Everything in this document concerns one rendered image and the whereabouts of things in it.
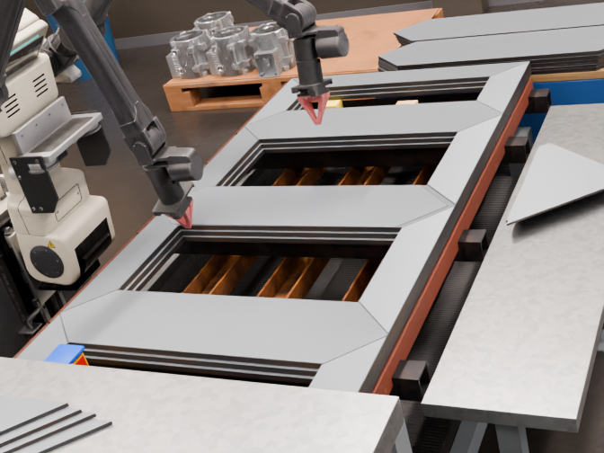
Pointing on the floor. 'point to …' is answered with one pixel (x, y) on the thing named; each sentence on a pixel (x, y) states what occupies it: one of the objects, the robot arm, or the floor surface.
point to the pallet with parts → (269, 56)
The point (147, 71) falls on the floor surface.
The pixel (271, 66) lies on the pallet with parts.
